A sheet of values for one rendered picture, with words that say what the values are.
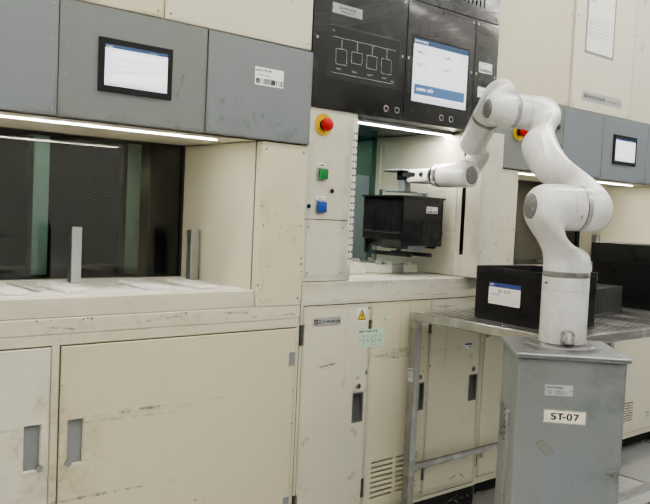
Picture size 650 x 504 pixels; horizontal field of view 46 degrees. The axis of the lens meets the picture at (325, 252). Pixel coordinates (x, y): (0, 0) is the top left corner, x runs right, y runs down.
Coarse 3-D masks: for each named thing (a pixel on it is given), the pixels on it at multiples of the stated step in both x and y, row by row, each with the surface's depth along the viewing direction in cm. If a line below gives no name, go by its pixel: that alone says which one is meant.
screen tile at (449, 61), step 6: (444, 54) 267; (444, 60) 267; (450, 60) 269; (456, 60) 271; (444, 66) 267; (450, 66) 269; (456, 66) 271; (462, 66) 273; (462, 72) 274; (444, 78) 268; (450, 78) 270; (456, 78) 272; (462, 78) 274; (444, 84) 268; (450, 84) 270; (456, 84) 272; (462, 84) 274
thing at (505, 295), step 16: (480, 272) 253; (496, 272) 247; (512, 272) 241; (528, 272) 235; (592, 272) 245; (480, 288) 253; (496, 288) 247; (512, 288) 241; (528, 288) 235; (592, 288) 245; (480, 304) 253; (496, 304) 247; (512, 304) 241; (528, 304) 235; (592, 304) 246; (496, 320) 247; (512, 320) 241; (528, 320) 235; (592, 320) 246
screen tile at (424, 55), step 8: (416, 48) 258; (416, 56) 258; (424, 56) 261; (432, 56) 263; (440, 56) 266; (416, 72) 259; (424, 72) 261; (432, 72) 264; (424, 80) 262; (432, 80) 264
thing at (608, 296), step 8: (600, 288) 272; (608, 288) 277; (616, 288) 282; (600, 296) 272; (608, 296) 277; (616, 296) 282; (600, 304) 272; (608, 304) 278; (616, 304) 283; (600, 312) 273; (608, 312) 278; (616, 312) 283
